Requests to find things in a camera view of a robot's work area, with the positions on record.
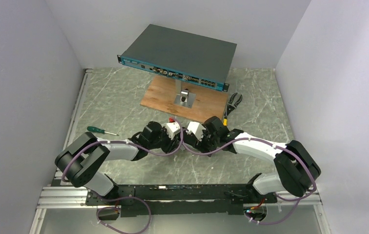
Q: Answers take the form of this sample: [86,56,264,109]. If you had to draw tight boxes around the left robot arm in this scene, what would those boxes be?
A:
[55,121,184,200]

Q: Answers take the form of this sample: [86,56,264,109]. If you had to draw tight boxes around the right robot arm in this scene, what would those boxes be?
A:
[183,117,321,201]

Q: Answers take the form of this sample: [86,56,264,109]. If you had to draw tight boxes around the wooden base board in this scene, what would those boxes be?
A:
[140,76,228,122]

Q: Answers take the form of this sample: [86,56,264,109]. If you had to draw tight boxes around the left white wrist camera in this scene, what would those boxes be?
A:
[165,122,181,140]

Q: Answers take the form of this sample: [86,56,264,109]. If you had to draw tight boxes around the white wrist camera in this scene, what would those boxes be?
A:
[165,122,181,140]
[187,121,206,141]

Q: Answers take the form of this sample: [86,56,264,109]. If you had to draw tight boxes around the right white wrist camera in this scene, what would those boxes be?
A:
[187,121,206,141]

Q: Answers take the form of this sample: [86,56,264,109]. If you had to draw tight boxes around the black handled pliers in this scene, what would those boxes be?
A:
[224,93,243,118]

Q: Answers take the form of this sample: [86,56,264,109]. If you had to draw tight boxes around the metal stand bracket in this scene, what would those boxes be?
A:
[174,79,196,108]

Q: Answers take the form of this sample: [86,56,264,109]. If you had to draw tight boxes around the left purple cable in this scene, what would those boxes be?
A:
[60,117,185,234]

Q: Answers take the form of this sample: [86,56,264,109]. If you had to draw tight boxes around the teal network switch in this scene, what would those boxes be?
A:
[117,24,237,92]

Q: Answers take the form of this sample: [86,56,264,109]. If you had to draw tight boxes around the green handled screwdriver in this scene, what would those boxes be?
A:
[87,126,119,136]

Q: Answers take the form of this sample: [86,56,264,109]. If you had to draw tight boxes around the aluminium frame rail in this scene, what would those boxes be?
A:
[29,69,93,234]

